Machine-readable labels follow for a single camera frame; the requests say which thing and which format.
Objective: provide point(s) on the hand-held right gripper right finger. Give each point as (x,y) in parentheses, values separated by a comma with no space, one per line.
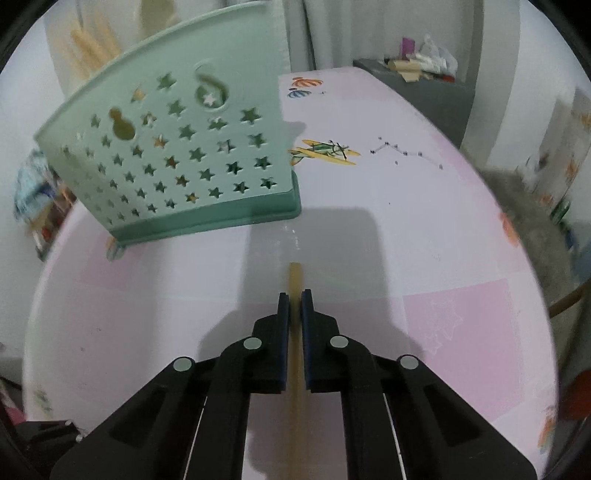
(307,341)

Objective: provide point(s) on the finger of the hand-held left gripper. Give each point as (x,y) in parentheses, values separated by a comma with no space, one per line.
(41,443)

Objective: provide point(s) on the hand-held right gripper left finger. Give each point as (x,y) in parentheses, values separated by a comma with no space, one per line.
(284,341)

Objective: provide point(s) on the green plastic utensil holder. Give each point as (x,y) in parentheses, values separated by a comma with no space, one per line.
(249,55)

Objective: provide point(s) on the beige rice spoon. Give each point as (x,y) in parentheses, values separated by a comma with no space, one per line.
(159,16)

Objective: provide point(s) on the red gift bag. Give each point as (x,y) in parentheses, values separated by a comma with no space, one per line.
(53,226)

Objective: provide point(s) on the floral cloth pile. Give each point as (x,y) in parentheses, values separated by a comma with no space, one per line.
(32,184)

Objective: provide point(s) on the grey cabinet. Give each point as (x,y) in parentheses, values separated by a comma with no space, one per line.
(429,106)

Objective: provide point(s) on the cardboard scraps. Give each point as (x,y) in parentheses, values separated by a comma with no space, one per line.
(406,69)

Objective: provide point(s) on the floral printed board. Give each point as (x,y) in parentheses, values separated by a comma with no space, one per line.
(554,152)

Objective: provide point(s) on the purple box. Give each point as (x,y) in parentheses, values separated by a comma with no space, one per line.
(408,46)

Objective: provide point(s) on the white curtain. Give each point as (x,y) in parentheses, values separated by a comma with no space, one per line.
(346,27)

